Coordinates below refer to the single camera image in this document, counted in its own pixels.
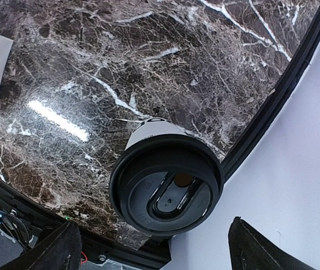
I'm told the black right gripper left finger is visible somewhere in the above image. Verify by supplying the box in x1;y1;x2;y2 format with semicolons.
0;221;81;269

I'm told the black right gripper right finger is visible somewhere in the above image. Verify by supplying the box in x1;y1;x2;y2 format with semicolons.
229;217;312;270

